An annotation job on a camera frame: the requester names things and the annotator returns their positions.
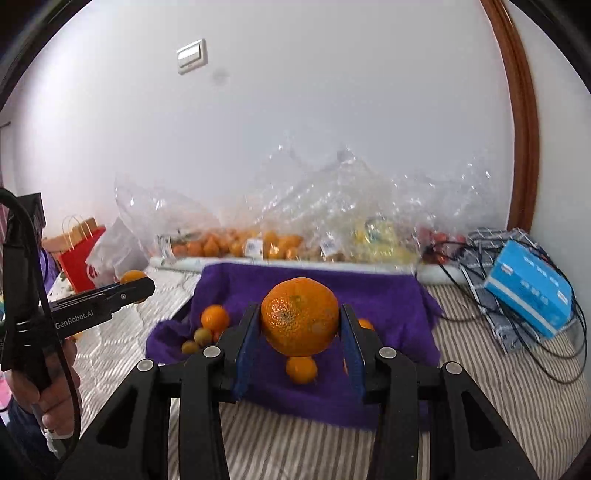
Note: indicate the small red fruit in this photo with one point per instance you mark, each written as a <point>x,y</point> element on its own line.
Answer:
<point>216,336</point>

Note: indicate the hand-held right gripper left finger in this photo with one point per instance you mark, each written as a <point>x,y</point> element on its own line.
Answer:
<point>247,350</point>

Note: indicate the person's left hand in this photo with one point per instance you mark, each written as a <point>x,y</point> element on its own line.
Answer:
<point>57,401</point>

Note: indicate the purple towel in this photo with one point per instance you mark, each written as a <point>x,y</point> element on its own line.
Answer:
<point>397,300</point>

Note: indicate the person's left forearm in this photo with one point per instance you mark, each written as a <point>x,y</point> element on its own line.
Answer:
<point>25,438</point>

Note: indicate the bagged yellow fruit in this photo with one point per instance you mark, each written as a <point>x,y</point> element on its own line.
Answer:
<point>378,240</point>

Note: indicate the black white patterned cloth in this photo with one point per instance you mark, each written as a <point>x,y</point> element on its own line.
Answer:
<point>489,249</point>

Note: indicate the bagged red tomatoes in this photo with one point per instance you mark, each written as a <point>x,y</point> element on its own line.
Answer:
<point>438,237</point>

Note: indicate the small green jujube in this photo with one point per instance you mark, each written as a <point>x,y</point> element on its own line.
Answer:
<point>203,335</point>
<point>189,347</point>

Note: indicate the white plastic shopping bag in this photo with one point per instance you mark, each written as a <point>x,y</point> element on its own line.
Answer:
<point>115,256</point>

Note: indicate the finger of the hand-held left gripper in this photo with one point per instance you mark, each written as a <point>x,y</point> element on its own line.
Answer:
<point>134,293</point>

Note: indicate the large mottled mandarin orange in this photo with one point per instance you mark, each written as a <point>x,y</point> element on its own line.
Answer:
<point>300,316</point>

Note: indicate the red paper shopping bag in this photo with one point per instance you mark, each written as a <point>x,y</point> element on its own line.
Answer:
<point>78,263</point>

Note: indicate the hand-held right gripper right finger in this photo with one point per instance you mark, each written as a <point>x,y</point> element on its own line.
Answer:
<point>354,364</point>

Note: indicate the brown wooden door frame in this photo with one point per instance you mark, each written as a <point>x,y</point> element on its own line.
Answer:
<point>517,115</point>

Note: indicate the white printed folded clothing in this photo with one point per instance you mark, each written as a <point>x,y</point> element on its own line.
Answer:
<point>60,286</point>

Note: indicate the blue cardboard box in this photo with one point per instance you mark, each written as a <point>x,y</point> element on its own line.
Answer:
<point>531,288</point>

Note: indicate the heap of bagged leafy tangerines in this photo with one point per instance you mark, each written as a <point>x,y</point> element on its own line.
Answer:
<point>203,247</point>

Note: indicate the white light switch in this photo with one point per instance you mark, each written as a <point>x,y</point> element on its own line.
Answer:
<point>191,56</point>

